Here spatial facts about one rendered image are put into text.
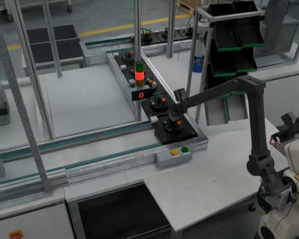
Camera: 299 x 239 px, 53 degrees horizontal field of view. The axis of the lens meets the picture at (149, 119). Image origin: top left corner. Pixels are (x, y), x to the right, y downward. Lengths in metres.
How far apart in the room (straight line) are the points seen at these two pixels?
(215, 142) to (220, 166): 0.21
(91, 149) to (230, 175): 0.87
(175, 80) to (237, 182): 1.15
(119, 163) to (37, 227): 0.61
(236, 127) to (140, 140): 0.71
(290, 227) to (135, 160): 0.89
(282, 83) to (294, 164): 1.69
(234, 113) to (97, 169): 0.97
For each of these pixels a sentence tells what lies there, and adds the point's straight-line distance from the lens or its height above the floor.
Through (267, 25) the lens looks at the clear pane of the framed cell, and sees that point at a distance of 2.79.
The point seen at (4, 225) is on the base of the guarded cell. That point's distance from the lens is 1.91.
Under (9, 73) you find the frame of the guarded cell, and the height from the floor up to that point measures 1.65.
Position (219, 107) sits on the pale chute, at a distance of 2.03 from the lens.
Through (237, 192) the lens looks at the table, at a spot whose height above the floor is 0.86.
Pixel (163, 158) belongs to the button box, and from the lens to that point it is 1.78.
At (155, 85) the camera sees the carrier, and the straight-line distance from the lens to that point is 2.33.
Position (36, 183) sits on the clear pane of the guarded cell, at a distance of 1.73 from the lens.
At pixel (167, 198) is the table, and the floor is 0.86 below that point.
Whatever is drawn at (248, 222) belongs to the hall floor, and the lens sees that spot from 2.79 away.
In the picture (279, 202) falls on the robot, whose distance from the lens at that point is 1.45.
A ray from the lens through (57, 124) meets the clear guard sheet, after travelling 1.91.
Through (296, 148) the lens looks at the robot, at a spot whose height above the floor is 1.34.
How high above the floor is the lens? 2.26
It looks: 39 degrees down
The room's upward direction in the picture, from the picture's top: 1 degrees clockwise
